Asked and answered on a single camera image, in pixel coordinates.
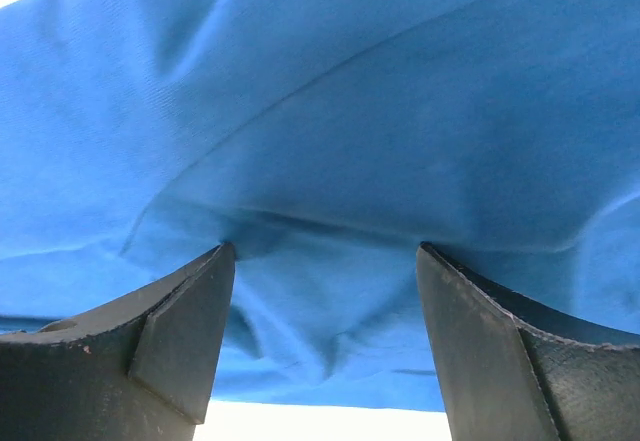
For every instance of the blue t-shirt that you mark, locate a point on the blue t-shirt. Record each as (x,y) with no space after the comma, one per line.
(326,140)

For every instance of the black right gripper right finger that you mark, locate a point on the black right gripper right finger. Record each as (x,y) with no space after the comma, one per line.
(511,368)

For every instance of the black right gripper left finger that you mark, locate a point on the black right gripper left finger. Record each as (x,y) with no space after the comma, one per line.
(140,367)

